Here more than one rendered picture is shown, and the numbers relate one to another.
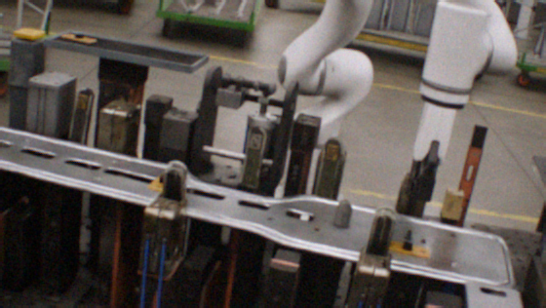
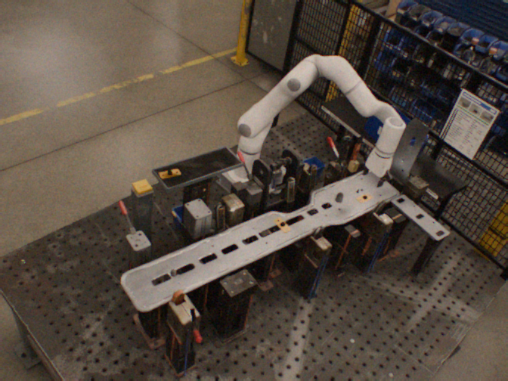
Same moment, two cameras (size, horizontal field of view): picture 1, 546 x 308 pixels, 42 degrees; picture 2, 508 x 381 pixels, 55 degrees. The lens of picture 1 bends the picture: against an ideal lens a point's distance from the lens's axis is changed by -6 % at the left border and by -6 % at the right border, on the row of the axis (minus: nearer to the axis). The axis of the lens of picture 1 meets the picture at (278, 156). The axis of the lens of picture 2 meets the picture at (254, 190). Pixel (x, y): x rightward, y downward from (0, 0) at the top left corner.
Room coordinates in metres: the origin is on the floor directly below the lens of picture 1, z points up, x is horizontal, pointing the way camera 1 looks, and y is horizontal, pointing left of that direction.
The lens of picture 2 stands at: (0.49, 1.43, 2.48)
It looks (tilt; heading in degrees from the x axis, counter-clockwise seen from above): 42 degrees down; 310
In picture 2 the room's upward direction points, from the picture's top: 11 degrees clockwise
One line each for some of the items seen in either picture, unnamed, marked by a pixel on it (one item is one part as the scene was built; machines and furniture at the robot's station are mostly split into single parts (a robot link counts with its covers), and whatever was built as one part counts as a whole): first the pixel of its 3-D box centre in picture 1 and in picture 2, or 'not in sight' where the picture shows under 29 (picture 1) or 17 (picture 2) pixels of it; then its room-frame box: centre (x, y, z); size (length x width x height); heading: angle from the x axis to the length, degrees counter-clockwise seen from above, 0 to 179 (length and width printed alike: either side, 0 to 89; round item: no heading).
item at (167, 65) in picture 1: (126, 50); (198, 167); (1.67, 0.39, 1.16); 0.37 x 0.14 x 0.02; 83
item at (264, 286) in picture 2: (118, 246); (262, 255); (1.32, 0.28, 0.84); 0.17 x 0.06 x 0.29; 173
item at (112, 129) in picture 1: (112, 189); (228, 232); (1.48, 0.34, 0.89); 0.13 x 0.11 x 0.38; 173
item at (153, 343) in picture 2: not in sight; (149, 309); (1.39, 0.83, 0.84); 0.18 x 0.06 x 0.29; 173
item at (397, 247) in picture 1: (407, 247); (364, 197); (1.20, -0.25, 1.01); 0.08 x 0.04 x 0.01; 83
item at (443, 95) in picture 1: (445, 90); (384, 149); (1.20, -0.25, 1.29); 0.09 x 0.08 x 0.03; 173
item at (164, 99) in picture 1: (150, 182); (233, 217); (1.53, 0.27, 0.90); 0.05 x 0.05 x 0.40; 83
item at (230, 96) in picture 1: (236, 185); (270, 198); (1.50, 0.08, 0.94); 0.18 x 0.13 x 0.49; 83
